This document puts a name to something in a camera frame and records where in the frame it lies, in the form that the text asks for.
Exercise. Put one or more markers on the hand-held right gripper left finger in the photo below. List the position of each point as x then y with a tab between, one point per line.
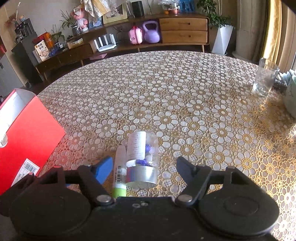
104	170

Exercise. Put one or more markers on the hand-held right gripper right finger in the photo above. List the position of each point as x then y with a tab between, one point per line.
185	171

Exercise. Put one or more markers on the white tube with green cap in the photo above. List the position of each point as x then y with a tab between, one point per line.
120	162

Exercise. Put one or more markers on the clear jar with silver lid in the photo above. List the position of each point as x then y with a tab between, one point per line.
141	177

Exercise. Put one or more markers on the red cardboard box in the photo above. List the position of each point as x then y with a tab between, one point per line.
30	129

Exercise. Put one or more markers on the pink flat object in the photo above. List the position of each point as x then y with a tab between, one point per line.
98	56

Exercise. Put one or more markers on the clear drinking glass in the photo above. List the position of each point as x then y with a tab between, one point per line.
264	78

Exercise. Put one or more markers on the white router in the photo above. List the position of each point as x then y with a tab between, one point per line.
105	45

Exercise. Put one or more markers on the blue toy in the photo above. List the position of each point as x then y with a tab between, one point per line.
53	52

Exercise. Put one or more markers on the yellow and white box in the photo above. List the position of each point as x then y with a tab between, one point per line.
74	42

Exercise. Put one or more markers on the pale green mug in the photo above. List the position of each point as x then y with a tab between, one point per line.
291	95

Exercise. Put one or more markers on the black cabinet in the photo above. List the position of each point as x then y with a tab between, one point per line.
25	62

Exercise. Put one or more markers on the white and brown snack package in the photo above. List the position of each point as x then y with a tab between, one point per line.
42	51

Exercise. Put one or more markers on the white planter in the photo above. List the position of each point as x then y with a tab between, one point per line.
222	40

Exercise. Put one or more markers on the wooden sideboard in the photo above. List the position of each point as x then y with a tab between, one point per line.
182	34

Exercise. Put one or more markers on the pink toy case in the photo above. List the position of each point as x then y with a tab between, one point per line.
135	36

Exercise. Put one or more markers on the purple kettlebell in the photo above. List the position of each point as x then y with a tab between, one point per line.
151	33

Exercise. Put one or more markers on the small leafy potted plant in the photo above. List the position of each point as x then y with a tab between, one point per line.
56	36

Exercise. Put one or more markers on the orange package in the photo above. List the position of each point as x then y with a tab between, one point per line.
47	39

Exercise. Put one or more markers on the potted plant in patterned vase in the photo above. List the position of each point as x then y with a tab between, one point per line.
75	30

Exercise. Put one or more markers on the pink plush doll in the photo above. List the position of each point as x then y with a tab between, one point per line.
81	18

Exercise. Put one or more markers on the beige standing air conditioner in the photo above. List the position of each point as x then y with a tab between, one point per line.
251	27

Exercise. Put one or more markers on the tall green houseplant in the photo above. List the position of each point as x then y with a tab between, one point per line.
212	11

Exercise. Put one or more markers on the black coffee machine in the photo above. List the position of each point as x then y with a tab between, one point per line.
24	29

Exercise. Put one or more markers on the printed cloth cover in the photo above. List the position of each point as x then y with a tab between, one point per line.
94	7

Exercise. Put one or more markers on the black speaker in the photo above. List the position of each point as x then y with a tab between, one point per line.
137	8

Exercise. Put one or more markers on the plastic bag of fruit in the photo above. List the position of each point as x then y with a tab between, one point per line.
168	7

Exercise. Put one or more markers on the yellow curtain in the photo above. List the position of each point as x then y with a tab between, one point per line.
274	27

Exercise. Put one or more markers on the dried flower vase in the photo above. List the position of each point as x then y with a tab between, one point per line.
17	16

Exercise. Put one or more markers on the picture frame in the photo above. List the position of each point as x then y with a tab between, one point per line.
115	15

